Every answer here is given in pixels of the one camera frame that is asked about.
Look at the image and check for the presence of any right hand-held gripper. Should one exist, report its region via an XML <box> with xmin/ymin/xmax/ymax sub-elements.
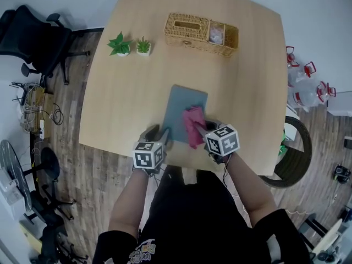
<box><xmin>194</xmin><ymin>118</ymin><xmax>240</xmax><ymax>164</ymax></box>

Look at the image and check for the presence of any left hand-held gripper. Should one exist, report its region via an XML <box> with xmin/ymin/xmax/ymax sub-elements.
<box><xmin>133</xmin><ymin>124</ymin><xmax>173</xmax><ymax>175</ymax></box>

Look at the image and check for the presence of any pink cloth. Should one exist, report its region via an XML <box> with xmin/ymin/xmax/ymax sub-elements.
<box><xmin>182</xmin><ymin>105</ymin><xmax>207</xmax><ymax>150</ymax></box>

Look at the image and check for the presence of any grey laptop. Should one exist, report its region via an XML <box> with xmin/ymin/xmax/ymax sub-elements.
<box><xmin>161</xmin><ymin>84</ymin><xmax>209</xmax><ymax>144</ymax></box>

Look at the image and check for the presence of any person's left forearm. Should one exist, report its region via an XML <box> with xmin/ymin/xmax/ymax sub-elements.
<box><xmin>108</xmin><ymin>168</ymin><xmax>155</xmax><ymax>240</ymax></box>

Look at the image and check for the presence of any person's right forearm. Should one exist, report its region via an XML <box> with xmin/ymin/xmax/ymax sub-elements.
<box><xmin>224</xmin><ymin>151</ymin><xmax>278</xmax><ymax>229</ymax></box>

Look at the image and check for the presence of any white panel in bin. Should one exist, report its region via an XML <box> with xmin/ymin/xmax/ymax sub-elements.
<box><xmin>283</xmin><ymin>116</ymin><xmax>299</xmax><ymax>142</ymax></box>

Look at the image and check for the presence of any person's black clothed body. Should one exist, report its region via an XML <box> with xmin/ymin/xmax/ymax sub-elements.
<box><xmin>93</xmin><ymin>165</ymin><xmax>311</xmax><ymax>264</ymax></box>

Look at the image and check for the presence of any spiky plant in white pot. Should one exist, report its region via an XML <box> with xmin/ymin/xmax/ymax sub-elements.
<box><xmin>136</xmin><ymin>36</ymin><xmax>152</xmax><ymax>57</ymax></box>

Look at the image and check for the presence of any pink tissue pack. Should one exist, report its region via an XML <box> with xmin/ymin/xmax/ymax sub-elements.
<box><xmin>208</xmin><ymin>23</ymin><xmax>225</xmax><ymax>44</ymax></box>

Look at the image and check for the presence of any wicker tissue box basket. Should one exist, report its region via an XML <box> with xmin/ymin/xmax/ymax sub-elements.
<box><xmin>164</xmin><ymin>12</ymin><xmax>239</xmax><ymax>57</ymax></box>

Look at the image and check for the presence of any dark wicker waste bin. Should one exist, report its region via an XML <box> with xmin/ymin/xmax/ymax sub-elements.
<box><xmin>258</xmin><ymin>115</ymin><xmax>313</xmax><ymax>189</ymax></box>

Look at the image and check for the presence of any broad-leaf plant in white pot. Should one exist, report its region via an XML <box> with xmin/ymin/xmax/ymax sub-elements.
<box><xmin>107</xmin><ymin>31</ymin><xmax>134</xmax><ymax>57</ymax></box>

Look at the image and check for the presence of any white cabinet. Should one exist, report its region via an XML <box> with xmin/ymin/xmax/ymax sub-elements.
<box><xmin>328</xmin><ymin>91</ymin><xmax>352</xmax><ymax>118</ymax></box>

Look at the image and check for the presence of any black and green device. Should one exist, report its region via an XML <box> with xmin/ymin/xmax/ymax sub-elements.
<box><xmin>334</xmin><ymin>163</ymin><xmax>352</xmax><ymax>184</ymax></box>

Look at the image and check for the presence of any round black marble table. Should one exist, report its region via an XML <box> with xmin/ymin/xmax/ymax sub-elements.
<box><xmin>0</xmin><ymin>139</ymin><xmax>61</xmax><ymax>213</ymax></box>

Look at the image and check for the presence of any black router with antennas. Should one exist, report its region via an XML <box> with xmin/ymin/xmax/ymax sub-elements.
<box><xmin>9</xmin><ymin>82</ymin><xmax>28</xmax><ymax>106</ymax></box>

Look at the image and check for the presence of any white round side table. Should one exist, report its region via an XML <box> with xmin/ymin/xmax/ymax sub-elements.
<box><xmin>298</xmin><ymin>206</ymin><xmax>352</xmax><ymax>264</ymax></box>

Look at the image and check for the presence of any white box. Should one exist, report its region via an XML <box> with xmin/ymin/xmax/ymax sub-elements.
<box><xmin>0</xmin><ymin>172</ymin><xmax>27</xmax><ymax>219</ymax></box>

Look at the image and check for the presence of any black headrest office chair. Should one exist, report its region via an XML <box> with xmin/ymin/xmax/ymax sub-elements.
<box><xmin>0</xmin><ymin>4</ymin><xmax>91</xmax><ymax>85</ymax></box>

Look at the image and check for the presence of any light wood desk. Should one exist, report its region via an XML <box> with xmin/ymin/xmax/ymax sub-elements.
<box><xmin>19</xmin><ymin>220</ymin><xmax>45</xmax><ymax>255</ymax></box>

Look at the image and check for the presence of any black coiled cable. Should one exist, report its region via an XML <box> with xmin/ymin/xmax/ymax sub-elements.
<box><xmin>49</xmin><ymin>103</ymin><xmax>64</xmax><ymax>125</ymax></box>

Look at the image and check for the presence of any clear water jug red handle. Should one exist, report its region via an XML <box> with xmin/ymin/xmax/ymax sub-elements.
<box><xmin>291</xmin><ymin>61</ymin><xmax>317</xmax><ymax>93</ymax></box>
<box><xmin>285</xmin><ymin>46</ymin><xmax>301</xmax><ymax>78</ymax></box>
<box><xmin>288</xmin><ymin>81</ymin><xmax>329</xmax><ymax>112</ymax></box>
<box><xmin>321</xmin><ymin>85</ymin><xmax>338</xmax><ymax>107</ymax></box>

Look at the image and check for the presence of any cardboard box with cables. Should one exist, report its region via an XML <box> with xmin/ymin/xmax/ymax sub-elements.
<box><xmin>20</xmin><ymin>82</ymin><xmax>54</xmax><ymax>137</ymax></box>

